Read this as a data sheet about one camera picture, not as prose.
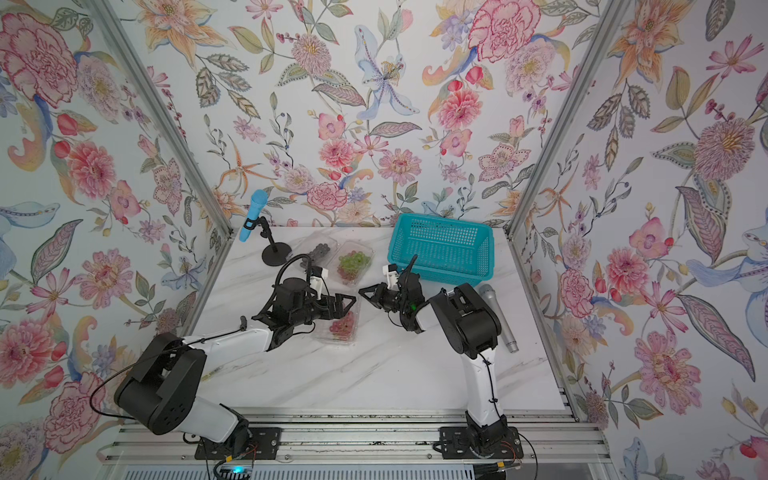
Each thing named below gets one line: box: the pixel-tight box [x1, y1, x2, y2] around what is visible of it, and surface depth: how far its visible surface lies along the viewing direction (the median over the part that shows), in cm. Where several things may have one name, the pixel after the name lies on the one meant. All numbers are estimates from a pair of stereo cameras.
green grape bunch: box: [338, 251, 371, 272], surface depth 108 cm
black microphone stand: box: [243, 216, 293, 267], surface depth 112 cm
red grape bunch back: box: [329, 311, 355, 341], surface depth 94 cm
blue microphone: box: [239, 189, 269, 243], surface depth 97 cm
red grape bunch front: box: [336, 265, 357, 285], surface depth 108 cm
